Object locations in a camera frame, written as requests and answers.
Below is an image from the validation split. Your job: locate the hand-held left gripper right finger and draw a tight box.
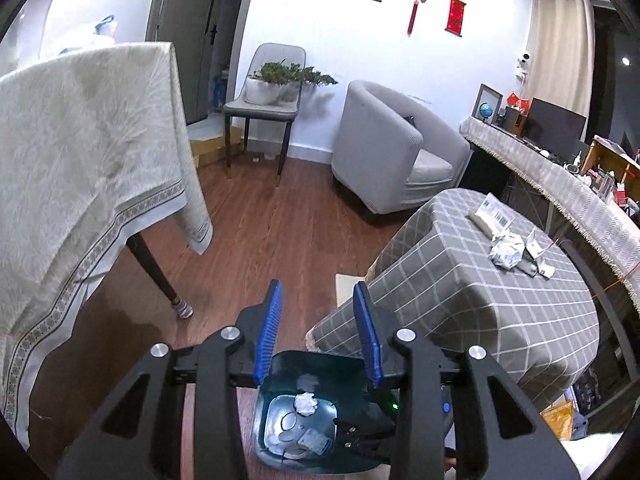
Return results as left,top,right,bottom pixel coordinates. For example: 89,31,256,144
352,282,583,480

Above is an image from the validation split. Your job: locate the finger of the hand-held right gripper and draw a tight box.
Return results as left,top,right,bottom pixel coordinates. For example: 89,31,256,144
332,417,397,463

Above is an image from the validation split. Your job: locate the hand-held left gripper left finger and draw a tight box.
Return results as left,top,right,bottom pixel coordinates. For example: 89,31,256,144
55,279,283,480

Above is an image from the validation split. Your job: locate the blue tissue packet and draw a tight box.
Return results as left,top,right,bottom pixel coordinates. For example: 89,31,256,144
300,430,331,456

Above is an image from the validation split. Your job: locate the teal plastic bin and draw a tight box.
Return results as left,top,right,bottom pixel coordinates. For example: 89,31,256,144
251,350,401,475

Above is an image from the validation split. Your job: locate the beige floor mat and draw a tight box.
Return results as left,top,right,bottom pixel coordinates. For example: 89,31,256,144
334,272,371,311

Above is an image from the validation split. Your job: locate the grey checked tablecloth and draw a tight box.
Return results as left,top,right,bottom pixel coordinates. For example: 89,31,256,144
306,189,601,411

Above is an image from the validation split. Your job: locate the yellow snack bag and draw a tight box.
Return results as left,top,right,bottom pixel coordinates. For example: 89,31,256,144
541,400,583,441

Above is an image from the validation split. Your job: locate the dark wooden table leg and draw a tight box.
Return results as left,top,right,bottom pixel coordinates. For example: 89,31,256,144
125,232,195,318

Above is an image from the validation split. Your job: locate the white printed leaflet box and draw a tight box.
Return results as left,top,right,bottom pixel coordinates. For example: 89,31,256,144
467,195,516,236

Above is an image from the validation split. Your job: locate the torn white paper packaging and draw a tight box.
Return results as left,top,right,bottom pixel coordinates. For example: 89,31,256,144
525,227,551,261

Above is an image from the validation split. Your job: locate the grey armchair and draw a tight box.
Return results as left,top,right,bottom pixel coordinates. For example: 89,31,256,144
331,80,472,216

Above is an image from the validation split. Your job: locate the flat cardboard box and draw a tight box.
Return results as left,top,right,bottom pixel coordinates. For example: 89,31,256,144
187,122,243,168

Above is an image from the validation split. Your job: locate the potted green plant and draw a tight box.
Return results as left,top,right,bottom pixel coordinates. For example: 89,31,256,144
246,61,338,106

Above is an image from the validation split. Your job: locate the long desk with fringed cloth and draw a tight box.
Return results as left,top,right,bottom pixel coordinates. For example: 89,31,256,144
459,116,640,318

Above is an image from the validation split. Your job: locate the beige patterned tablecloth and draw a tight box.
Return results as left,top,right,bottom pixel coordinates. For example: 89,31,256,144
0,41,214,448

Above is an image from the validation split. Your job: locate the dark wooden box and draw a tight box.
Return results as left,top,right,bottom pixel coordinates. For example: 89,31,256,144
502,106,526,133

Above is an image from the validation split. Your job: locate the grey dining chair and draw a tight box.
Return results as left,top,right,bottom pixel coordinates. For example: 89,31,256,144
222,43,307,188

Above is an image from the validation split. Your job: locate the black monitor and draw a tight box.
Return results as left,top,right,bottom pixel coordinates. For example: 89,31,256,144
522,97,587,153

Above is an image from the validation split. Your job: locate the grey door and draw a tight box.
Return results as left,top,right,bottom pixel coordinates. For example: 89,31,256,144
145,0,253,126

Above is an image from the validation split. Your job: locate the wooden desk organiser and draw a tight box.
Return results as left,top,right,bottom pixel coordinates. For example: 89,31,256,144
580,135,640,196

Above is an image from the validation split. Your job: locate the beige curtain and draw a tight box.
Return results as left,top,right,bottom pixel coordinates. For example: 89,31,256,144
524,0,598,141

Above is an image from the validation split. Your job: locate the white plastic bag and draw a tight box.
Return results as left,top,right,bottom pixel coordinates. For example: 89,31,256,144
90,15,118,43

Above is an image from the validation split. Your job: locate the black metal chair frame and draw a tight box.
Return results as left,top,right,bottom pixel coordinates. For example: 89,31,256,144
562,240,640,411

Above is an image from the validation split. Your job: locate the red cord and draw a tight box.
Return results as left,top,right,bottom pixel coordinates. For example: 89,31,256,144
592,267,640,296

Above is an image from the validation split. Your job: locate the picture frame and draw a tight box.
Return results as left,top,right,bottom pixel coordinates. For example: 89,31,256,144
472,83,505,123

